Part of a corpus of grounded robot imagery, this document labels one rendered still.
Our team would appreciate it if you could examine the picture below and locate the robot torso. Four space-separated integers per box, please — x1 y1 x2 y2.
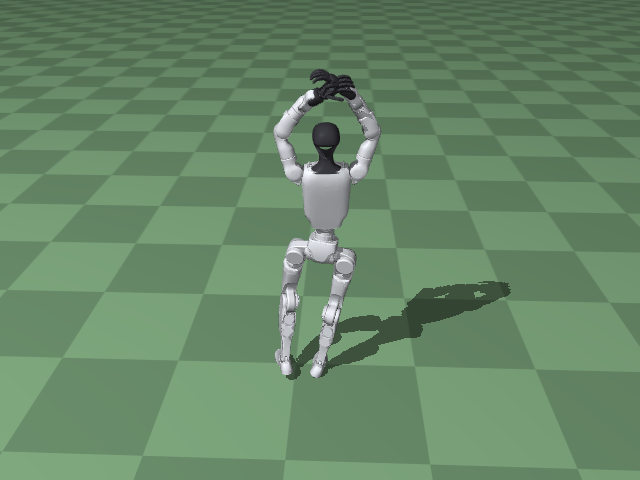
302 160 351 264

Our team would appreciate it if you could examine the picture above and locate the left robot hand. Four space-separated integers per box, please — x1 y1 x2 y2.
308 75 355 106

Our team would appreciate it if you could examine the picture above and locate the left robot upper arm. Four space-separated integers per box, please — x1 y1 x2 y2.
273 123 304 186

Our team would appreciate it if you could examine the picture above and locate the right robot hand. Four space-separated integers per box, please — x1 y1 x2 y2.
310 69 356 100

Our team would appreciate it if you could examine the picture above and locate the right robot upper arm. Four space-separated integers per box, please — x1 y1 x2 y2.
349 125 381 185

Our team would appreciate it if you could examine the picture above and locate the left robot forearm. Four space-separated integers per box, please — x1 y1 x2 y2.
276 90 319 139

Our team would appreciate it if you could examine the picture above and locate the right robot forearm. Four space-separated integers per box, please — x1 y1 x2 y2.
344 87 379 139

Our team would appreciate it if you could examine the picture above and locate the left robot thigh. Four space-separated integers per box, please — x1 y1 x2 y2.
281 238 308 311

